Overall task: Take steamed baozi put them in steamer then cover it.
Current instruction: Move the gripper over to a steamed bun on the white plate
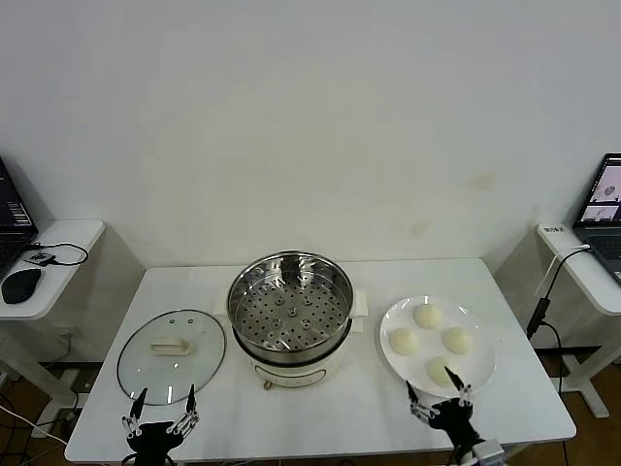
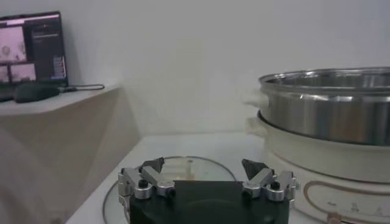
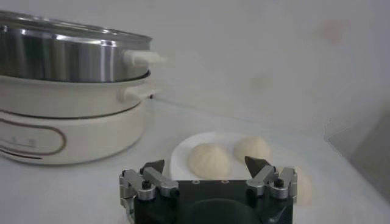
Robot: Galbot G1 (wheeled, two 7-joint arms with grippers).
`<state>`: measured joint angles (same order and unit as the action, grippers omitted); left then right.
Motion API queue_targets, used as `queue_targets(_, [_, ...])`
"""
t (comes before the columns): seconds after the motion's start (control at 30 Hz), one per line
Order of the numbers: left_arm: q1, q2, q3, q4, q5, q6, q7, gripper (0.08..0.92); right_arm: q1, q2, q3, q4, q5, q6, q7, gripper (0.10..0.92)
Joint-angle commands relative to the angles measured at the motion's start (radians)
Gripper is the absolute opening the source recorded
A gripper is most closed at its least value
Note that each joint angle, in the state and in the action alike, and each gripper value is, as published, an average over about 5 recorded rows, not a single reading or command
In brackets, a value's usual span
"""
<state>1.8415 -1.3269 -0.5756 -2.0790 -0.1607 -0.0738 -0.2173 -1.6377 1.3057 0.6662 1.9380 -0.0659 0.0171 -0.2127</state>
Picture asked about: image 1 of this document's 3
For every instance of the small label sticker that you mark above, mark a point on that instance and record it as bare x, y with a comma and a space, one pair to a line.
555, 229

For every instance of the small black drive box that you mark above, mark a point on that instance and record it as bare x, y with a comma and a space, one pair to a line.
39, 257

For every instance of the black computer mouse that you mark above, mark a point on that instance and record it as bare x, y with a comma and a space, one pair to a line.
22, 286

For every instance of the white steamed baozi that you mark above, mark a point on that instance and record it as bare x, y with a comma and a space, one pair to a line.
457, 340
405, 341
427, 316
441, 371

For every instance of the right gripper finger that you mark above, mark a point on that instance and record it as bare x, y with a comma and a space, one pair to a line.
422, 412
464, 395

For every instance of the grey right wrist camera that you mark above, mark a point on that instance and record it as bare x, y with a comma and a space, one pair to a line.
487, 449

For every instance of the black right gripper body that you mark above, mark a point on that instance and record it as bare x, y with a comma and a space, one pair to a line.
456, 422

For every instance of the grey laptop with image windows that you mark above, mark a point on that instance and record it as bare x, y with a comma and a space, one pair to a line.
601, 242

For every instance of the white wall socket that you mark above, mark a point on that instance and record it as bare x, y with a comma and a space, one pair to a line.
69, 334

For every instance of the white side table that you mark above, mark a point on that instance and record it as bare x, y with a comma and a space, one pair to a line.
597, 296
68, 233

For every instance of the white round plate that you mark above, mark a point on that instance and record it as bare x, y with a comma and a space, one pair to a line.
480, 364

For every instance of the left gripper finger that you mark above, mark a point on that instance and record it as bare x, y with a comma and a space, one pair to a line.
140, 402
191, 400

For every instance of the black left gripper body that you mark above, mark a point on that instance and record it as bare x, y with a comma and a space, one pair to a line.
155, 437

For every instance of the cream electric cooker base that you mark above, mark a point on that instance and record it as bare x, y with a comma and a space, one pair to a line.
291, 374

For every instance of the black laptop with dark screen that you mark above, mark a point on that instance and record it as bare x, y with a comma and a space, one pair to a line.
12, 209

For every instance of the perforated steel steamer basket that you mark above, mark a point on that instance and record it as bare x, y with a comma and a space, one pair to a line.
291, 315

